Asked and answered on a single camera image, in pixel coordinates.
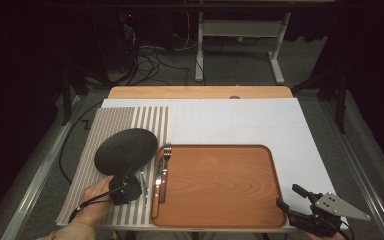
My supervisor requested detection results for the white board sheet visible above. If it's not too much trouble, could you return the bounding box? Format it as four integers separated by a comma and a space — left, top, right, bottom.
57, 98, 349, 231

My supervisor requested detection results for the black textured round plate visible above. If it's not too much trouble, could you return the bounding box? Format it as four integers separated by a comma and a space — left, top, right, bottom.
93, 128, 159, 177

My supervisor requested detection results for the wooden-handled fork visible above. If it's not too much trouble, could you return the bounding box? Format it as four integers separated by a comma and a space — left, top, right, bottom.
159, 143, 173, 204

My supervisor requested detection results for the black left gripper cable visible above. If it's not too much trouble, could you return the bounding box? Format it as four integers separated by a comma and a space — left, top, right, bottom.
58, 101, 128, 224

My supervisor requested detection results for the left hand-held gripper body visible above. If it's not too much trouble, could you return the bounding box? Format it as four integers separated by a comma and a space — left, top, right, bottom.
108, 171, 150, 208

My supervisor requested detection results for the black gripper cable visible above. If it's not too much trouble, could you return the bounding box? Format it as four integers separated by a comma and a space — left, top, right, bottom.
339, 219, 356, 240
58, 101, 128, 224

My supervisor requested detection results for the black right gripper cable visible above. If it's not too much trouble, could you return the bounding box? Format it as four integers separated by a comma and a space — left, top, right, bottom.
339, 219, 356, 240

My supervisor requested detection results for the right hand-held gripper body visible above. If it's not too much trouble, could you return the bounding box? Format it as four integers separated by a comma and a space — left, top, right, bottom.
287, 191, 372, 239

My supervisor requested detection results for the wooden-handled table knife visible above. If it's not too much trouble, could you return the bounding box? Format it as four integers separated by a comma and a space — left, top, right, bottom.
151, 155, 165, 219

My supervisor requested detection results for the grey white striped placemat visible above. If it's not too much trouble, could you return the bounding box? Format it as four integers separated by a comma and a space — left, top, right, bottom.
55, 106, 170, 227

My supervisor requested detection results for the silver metal floor rail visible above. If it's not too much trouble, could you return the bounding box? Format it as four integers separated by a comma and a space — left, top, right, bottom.
318, 99, 384, 240
0, 95, 82, 240

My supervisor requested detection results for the wooden serving tray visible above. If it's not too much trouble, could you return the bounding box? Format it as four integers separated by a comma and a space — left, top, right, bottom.
149, 144, 288, 229

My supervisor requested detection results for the tangle of floor cables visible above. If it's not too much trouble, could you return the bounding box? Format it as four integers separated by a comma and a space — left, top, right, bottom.
121, 13, 199, 87

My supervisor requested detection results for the white metal table frame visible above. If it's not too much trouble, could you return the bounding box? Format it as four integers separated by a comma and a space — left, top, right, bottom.
194, 11, 292, 86

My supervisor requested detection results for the person's right hand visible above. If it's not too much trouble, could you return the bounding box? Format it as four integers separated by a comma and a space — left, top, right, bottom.
304, 231, 347, 240

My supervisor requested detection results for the black metal stand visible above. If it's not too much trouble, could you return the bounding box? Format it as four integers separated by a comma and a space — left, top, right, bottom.
291, 64, 352, 135

